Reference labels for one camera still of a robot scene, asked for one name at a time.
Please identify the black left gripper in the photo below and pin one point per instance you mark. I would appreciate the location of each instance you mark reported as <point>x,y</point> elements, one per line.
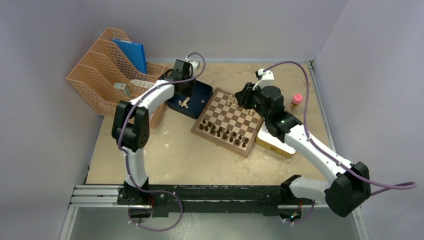
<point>189,93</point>

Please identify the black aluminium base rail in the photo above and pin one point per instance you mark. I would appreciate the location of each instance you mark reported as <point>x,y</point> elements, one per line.
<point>267,200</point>

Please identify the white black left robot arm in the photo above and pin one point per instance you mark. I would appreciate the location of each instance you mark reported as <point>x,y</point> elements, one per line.
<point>131,124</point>

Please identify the peach plastic file organizer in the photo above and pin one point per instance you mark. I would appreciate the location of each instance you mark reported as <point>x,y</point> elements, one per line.
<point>103,66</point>

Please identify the grey box red label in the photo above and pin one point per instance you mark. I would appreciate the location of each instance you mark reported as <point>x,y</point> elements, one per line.
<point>123,88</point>

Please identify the light wooden tall piece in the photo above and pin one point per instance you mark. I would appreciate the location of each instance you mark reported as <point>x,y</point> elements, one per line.
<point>230,100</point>

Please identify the dark blue tray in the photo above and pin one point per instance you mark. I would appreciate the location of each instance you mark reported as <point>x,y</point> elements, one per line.
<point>201,95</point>

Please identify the wooden chess board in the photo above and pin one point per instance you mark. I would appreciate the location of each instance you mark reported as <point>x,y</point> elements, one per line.
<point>230,127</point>

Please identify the blue folder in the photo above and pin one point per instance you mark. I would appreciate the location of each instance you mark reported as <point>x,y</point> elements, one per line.
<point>134,52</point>

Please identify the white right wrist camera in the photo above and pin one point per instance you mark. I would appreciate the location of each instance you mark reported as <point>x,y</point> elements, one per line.
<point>264,78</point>

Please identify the gold metal tin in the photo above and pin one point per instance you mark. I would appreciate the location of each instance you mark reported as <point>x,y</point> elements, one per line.
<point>273,144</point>

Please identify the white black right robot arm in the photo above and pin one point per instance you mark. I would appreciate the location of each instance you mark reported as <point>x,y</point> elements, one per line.
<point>346,184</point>

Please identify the pink capped small bottle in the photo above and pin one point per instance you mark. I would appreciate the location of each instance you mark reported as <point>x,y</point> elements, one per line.
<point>296,100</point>

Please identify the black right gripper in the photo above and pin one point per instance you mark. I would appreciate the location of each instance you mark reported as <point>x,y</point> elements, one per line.
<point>244,97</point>

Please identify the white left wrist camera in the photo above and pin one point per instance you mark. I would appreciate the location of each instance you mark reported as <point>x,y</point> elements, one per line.
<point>195,67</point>

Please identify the white paper pack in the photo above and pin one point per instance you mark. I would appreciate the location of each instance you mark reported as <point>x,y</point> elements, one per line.
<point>142,83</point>

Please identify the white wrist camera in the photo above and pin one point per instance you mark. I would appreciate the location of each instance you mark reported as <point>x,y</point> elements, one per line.
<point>264,78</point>
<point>195,67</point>

